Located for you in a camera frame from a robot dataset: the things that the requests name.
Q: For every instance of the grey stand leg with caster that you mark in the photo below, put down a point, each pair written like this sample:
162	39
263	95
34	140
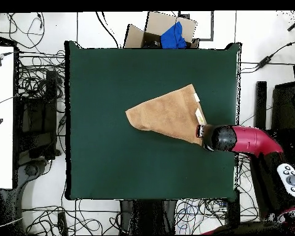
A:
32	169

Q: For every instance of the orange terry towel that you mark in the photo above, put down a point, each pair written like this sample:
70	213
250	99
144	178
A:
169	115

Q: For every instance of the white desk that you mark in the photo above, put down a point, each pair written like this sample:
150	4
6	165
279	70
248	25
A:
1	123

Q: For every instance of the dark green table cloth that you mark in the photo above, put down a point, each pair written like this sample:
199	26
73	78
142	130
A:
100	159

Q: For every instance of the brown cardboard box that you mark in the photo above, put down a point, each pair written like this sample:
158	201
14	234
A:
159	23

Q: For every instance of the blue cloth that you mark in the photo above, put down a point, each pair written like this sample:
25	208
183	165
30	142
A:
173	36

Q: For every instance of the black upright bar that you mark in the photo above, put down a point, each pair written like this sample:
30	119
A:
260	105

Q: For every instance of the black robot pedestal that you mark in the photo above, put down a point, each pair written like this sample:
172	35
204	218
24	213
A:
147	216

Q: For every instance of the black power adapter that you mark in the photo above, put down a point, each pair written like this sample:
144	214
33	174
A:
265	61

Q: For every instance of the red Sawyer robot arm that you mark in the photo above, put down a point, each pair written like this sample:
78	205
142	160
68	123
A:
255	140

